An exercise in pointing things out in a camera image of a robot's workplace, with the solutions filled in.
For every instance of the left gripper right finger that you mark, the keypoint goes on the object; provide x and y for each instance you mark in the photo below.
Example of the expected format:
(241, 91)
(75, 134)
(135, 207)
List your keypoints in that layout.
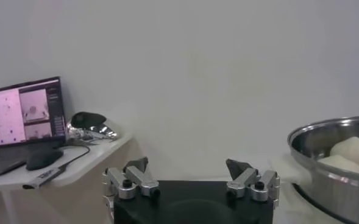
(246, 179)

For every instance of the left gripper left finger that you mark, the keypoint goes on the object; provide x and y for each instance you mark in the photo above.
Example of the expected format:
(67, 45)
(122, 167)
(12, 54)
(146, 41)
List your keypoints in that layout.
(142, 179)

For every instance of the white steamed baozi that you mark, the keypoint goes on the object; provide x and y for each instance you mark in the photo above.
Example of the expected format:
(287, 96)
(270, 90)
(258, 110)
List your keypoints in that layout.
(356, 150)
(340, 164)

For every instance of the stainless steel steamer basket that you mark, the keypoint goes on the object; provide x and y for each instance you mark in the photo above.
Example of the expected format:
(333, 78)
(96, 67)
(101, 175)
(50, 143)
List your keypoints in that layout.
(334, 188)

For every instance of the white side table with mouse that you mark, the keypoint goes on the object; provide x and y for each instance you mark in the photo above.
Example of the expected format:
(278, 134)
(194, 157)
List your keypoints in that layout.
(100, 149)

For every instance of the grey usb hub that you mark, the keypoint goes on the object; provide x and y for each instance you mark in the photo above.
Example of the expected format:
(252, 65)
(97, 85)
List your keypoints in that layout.
(43, 178)

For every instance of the black computer mouse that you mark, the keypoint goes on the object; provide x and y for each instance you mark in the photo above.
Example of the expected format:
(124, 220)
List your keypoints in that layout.
(43, 158)

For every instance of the black laptop with pink screen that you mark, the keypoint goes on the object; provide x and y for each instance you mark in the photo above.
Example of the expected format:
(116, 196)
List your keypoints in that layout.
(20, 115)

